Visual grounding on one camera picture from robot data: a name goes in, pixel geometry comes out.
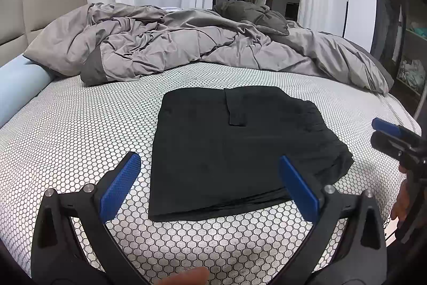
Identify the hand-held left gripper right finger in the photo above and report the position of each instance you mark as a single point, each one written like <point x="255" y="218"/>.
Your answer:
<point x="298" y="188"/>

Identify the open wardrobe shelf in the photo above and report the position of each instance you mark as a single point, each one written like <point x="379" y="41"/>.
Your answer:
<point x="412" y="48"/>

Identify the hanging clothes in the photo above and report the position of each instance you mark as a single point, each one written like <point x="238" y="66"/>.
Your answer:
<point x="388" y="28"/>

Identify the bed with honeycomb sheet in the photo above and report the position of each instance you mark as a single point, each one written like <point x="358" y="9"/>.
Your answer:
<point x="83" y="138"/>

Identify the beige padded headboard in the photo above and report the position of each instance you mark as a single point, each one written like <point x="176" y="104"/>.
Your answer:
<point x="43" y="4"/>

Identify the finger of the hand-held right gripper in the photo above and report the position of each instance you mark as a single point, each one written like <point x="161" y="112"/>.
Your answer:
<point x="387" y="126"/>
<point x="387" y="143"/>

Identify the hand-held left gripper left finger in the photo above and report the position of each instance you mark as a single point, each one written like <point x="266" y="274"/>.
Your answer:
<point x="120" y="188"/>

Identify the grey duvet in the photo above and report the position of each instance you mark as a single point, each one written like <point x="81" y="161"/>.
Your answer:
<point x="166" y="38"/>

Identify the light blue bolster pillow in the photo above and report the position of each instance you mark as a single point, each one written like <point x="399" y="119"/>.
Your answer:
<point x="16" y="88"/>

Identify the person's left hand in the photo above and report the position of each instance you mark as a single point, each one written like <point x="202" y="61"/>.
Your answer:
<point x="185" y="276"/>

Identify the dark grey pillow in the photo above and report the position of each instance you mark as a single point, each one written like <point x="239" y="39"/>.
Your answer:
<point x="250" y="16"/>

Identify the small black box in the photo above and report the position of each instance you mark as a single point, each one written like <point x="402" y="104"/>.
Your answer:
<point x="292" y="10"/>

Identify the pile of folded clothes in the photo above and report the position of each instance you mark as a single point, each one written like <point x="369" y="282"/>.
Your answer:
<point x="412" y="74"/>

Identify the person's right hand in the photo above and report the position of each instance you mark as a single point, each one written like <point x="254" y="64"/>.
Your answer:
<point x="400" y="201"/>

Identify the black pants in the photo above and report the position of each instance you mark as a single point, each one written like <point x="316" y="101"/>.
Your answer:
<point x="216" y="144"/>

